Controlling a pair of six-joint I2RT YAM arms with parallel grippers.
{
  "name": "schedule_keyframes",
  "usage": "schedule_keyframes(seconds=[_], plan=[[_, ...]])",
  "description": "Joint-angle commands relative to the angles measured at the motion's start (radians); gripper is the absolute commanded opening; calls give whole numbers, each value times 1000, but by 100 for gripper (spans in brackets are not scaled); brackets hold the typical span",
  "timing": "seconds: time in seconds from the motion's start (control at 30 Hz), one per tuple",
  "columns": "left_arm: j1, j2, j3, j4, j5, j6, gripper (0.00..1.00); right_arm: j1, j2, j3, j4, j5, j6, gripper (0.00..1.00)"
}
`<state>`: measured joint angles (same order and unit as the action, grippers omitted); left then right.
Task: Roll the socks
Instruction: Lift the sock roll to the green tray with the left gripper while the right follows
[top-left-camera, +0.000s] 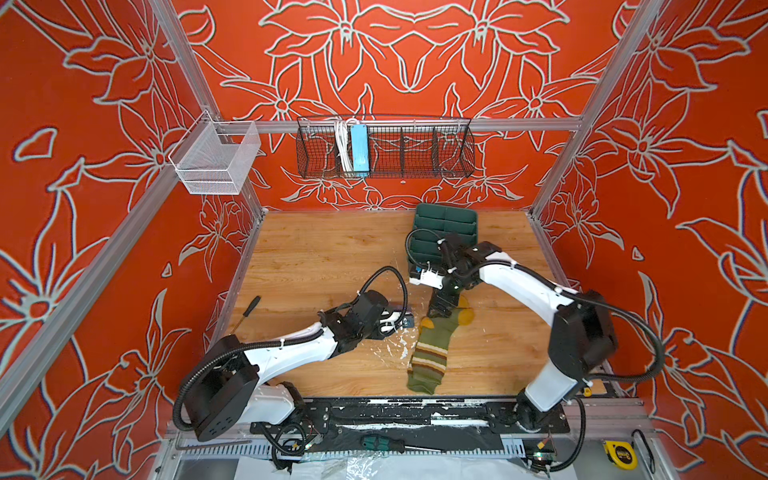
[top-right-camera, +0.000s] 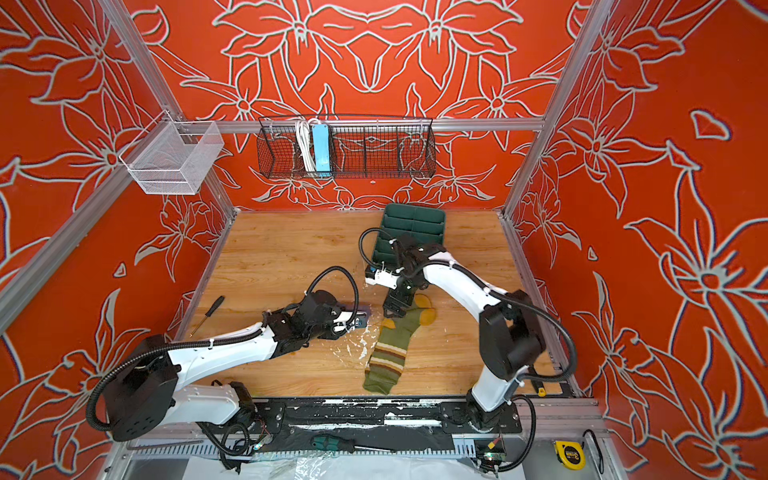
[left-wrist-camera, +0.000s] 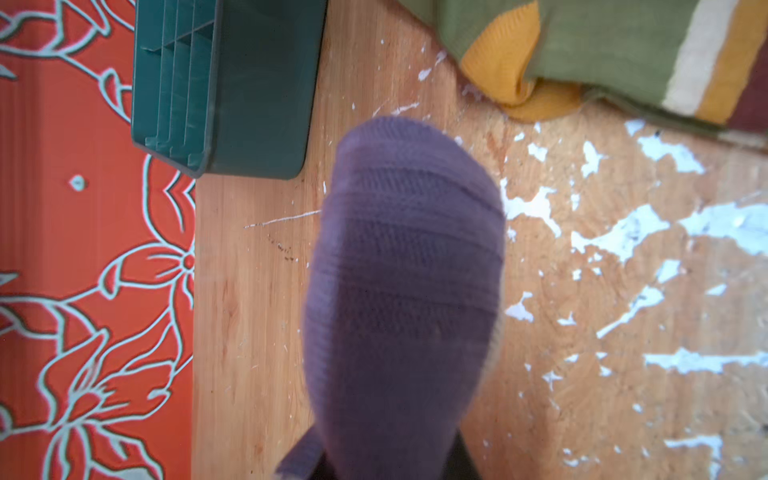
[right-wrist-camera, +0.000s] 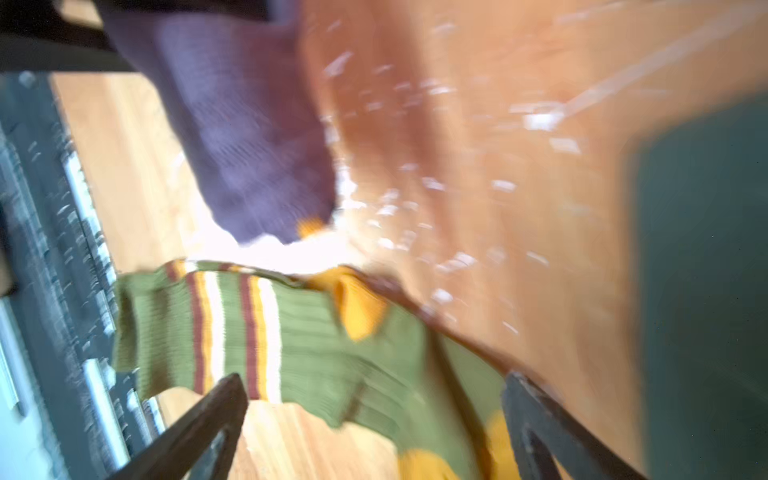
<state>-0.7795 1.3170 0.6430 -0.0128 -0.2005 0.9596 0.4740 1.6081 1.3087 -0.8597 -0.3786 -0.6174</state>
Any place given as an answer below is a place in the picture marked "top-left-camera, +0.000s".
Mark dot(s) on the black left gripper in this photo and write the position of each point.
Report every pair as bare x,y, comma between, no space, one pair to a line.
377,333

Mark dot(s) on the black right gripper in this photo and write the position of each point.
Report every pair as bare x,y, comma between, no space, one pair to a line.
437,308

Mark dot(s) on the green striped sock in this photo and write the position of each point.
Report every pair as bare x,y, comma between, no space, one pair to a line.
429,359

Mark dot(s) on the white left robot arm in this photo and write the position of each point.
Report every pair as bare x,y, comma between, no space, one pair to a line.
221,389

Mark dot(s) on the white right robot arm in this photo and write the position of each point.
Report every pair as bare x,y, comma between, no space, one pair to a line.
582,334

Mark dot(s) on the green compartment tray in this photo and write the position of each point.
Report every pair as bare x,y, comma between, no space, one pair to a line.
433,222

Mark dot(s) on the light blue box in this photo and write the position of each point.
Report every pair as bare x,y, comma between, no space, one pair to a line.
360,149

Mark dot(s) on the yellow tape measure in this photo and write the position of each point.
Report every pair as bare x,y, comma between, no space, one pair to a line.
621,454

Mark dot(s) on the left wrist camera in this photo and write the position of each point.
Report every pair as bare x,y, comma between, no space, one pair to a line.
399,319

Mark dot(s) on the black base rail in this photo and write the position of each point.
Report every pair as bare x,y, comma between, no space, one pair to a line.
461,426

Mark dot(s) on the green handled screwdriver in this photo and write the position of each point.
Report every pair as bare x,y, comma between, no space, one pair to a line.
387,444

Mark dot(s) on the black wire wall basket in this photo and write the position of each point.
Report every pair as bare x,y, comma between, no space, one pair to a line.
400,147

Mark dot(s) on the clear plastic wall bin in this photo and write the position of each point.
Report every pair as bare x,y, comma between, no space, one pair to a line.
216,157

